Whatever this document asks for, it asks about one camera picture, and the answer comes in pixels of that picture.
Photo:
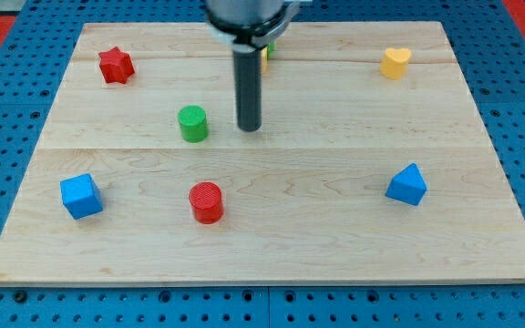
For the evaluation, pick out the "yellow hexagon block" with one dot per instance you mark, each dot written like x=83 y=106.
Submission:
x=264 y=60

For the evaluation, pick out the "light wooden board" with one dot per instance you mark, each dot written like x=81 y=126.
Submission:
x=304 y=196

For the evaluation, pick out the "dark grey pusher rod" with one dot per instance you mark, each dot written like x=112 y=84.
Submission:
x=247 y=70

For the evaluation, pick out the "blue triangular prism block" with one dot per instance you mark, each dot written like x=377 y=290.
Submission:
x=407 y=186

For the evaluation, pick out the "yellow heart block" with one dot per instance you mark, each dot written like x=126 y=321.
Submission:
x=395 y=62

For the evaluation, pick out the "green cylinder block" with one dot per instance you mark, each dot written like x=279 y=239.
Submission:
x=193 y=123

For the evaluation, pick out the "red star block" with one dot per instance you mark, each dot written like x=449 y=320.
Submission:
x=116 y=66

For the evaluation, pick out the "green block behind arm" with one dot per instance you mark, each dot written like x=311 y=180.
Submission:
x=271 y=48

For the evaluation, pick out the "blue cube block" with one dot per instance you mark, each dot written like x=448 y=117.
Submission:
x=80 y=196

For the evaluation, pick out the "red cylinder block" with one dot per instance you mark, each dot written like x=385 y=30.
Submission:
x=206 y=202

